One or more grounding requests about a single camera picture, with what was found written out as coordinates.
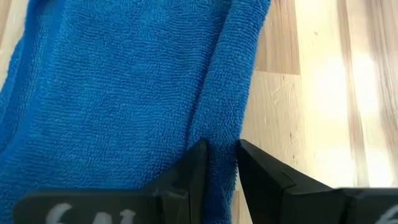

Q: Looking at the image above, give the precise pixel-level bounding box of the blue microfiber towel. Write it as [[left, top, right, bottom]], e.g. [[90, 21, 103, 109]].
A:
[[0, 0, 272, 224]]

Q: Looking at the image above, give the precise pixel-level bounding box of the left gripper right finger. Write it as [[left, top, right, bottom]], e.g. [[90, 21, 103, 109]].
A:
[[238, 139, 398, 224]]

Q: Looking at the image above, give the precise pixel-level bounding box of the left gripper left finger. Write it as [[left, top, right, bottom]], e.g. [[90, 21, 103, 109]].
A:
[[12, 139, 208, 224]]

